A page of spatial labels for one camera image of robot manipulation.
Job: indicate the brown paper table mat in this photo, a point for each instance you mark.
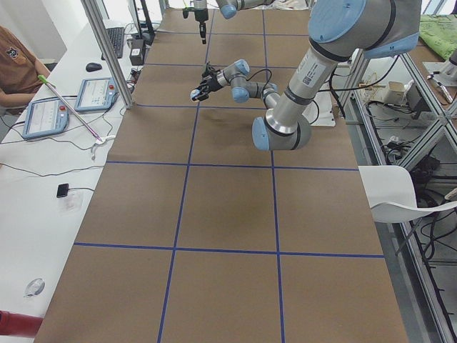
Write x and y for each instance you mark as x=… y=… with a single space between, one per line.
x=194 y=235

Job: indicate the black computer mouse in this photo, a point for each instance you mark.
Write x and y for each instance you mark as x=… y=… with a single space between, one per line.
x=91 y=67

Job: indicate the black keyboard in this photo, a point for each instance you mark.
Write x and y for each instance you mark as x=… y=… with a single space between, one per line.
x=116 y=37

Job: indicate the aluminium frame post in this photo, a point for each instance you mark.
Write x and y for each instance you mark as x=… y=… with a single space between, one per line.
x=96 y=21

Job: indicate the pink metal rod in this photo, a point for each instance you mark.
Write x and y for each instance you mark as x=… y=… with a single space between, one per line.
x=52 y=88

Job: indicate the green cloth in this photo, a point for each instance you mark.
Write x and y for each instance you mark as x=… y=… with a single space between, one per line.
x=438 y=32

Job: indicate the clear plastic wrapper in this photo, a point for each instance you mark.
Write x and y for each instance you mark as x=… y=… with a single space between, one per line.
x=34 y=288

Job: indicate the teach pendant tablet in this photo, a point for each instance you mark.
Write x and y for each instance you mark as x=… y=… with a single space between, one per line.
x=45 y=118
x=96 y=95

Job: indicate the red object at corner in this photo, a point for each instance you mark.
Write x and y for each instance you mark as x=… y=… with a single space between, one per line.
x=19 y=325

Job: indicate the teach pendant far tablet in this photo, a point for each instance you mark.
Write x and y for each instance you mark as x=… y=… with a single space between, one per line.
x=96 y=95

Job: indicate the teach pendant near tablet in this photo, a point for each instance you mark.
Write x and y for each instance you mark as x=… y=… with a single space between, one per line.
x=45 y=118

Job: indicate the black power adapter box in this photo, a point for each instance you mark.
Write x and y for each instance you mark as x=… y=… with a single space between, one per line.
x=137 y=52

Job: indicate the small cardboard box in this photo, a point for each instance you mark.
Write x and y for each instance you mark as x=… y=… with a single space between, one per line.
x=394 y=93

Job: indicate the white curved plastic sheet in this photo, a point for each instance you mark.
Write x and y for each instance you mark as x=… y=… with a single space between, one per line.
x=391 y=195

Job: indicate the person in brown shirt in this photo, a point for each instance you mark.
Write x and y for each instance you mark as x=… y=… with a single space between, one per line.
x=20 y=70

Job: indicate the small black device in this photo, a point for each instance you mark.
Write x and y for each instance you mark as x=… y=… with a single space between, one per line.
x=62 y=190

